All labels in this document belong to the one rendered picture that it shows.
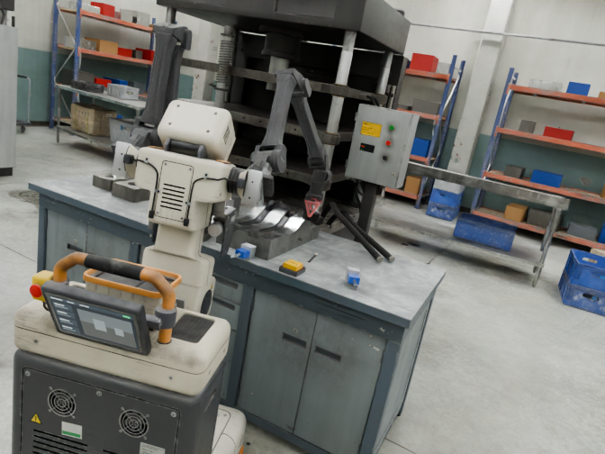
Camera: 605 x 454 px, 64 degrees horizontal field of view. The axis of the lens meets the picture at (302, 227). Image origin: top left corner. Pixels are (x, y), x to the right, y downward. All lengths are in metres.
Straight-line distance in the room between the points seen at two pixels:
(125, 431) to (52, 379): 0.24
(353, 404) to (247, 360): 0.50
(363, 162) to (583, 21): 6.15
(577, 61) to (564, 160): 1.41
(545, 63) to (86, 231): 7.10
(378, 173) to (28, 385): 1.88
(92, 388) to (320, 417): 1.01
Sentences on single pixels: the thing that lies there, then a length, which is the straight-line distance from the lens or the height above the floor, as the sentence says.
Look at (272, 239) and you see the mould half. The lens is 1.99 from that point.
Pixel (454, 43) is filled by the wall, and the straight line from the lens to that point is 8.65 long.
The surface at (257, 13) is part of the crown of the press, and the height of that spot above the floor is 1.82.
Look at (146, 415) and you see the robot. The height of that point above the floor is 0.61.
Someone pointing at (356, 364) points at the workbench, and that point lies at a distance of 1.97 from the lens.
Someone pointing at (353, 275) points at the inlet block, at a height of 0.84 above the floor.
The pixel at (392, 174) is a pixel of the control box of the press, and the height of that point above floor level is 1.14.
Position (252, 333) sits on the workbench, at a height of 0.46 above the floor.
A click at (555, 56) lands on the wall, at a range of 8.41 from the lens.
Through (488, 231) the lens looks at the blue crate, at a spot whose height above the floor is 0.40.
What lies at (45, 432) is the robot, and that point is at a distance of 1.65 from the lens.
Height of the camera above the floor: 1.50
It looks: 16 degrees down
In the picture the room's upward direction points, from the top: 11 degrees clockwise
